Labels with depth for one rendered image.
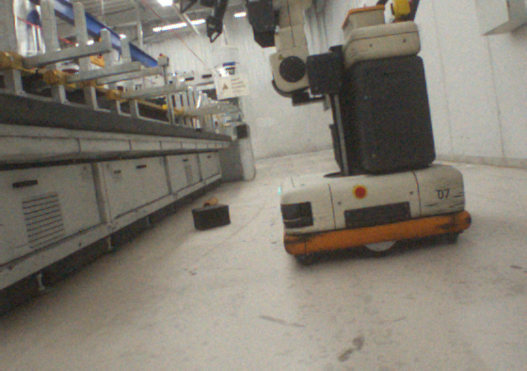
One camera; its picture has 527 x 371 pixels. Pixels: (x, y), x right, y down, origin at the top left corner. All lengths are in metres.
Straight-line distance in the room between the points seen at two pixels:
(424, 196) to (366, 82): 0.44
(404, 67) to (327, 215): 0.58
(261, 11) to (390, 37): 0.50
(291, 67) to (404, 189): 0.63
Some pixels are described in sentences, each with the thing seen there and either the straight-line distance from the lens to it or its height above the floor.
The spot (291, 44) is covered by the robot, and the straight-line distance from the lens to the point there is 1.57.
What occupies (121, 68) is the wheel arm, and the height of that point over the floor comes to 0.80.
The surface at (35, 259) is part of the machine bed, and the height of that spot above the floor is 0.15.
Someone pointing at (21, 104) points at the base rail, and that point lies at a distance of 1.32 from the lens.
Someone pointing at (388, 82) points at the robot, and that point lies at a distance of 1.43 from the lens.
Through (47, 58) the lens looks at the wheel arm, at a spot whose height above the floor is 0.81.
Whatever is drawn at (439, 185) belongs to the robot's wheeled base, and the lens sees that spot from 1.44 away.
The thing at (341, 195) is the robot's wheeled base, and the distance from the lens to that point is 1.35.
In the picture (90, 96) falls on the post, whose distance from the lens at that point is 1.79.
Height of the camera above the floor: 0.43
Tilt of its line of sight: 3 degrees down
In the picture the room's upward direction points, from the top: 8 degrees counter-clockwise
